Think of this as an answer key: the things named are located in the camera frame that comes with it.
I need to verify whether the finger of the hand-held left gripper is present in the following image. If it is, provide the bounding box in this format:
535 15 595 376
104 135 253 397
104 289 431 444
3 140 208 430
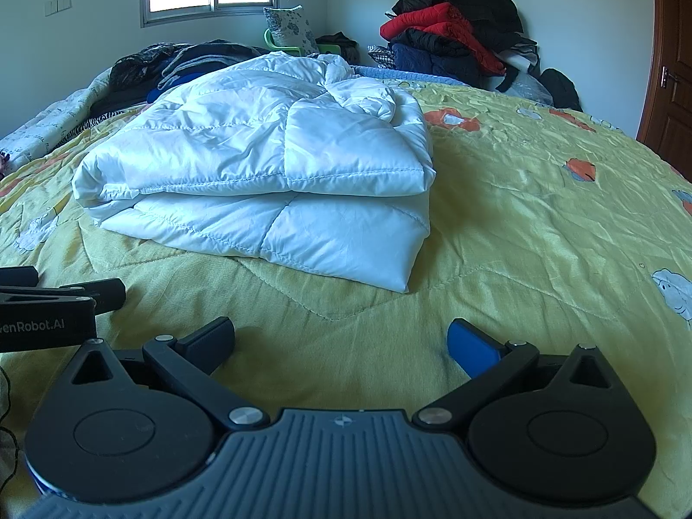
0 266 40 288
0 278 126 313

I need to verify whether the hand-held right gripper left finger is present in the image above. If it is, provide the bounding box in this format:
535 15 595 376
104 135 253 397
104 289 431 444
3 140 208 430
70 316 271 433

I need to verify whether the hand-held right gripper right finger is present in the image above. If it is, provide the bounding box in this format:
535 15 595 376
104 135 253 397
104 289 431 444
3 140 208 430
412 318 622 427

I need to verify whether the white puffer jacket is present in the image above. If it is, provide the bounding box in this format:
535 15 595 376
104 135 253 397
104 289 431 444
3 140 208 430
71 51 438 294

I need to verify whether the dark patterned clothes pile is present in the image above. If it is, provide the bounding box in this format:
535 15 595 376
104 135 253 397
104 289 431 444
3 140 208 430
108 43 179 87

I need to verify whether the stack of folded dark clothes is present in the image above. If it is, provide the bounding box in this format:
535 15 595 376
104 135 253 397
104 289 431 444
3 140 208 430
157 40 260 93

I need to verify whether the yellow printed bedspread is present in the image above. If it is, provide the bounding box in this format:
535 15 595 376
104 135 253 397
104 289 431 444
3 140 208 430
0 73 692 519

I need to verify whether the white printed quilt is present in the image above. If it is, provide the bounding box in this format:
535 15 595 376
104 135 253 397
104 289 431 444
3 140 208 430
0 67 117 171

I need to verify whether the zebra striped cloth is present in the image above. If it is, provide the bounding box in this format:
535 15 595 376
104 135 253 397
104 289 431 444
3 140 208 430
81 103 147 128

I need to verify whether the pale plastic bag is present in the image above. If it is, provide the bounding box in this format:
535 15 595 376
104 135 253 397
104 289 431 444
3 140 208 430
508 70 555 105

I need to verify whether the black bag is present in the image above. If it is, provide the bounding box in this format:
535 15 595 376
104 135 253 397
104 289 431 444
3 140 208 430
539 67 583 112

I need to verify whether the light blue blanket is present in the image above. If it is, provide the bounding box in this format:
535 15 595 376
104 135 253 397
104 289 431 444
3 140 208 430
351 65 466 87

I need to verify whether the navy jacket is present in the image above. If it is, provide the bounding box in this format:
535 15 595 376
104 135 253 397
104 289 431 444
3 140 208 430
390 29 487 74

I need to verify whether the wooden door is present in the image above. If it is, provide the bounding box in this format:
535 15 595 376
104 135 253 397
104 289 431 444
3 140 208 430
635 0 692 185

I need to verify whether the green plastic chair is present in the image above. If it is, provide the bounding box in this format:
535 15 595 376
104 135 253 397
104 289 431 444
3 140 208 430
263 29 347 58

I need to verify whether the floral pillow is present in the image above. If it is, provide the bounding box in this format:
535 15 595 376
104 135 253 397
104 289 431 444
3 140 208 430
263 5 320 56

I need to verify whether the dark cloth bundle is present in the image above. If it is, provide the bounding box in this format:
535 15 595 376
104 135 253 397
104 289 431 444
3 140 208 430
315 32 359 64

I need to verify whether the red jacket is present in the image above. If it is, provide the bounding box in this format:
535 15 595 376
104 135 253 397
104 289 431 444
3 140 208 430
380 3 506 77

